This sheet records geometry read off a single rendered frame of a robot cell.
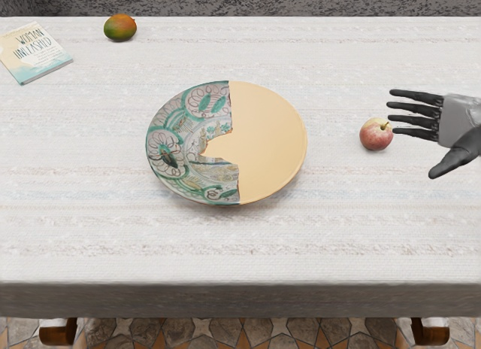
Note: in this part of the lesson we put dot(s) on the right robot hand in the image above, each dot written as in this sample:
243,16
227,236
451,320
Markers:
454,117

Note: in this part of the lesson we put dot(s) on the patterned beige plate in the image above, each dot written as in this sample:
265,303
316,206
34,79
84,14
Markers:
259,146

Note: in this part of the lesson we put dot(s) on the red yellow apple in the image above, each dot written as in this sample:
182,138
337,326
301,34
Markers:
376,135

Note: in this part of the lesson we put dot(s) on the green orange mango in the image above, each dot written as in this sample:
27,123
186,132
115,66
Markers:
119,27

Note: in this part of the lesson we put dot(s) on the pale paperback book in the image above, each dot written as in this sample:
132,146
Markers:
33,52

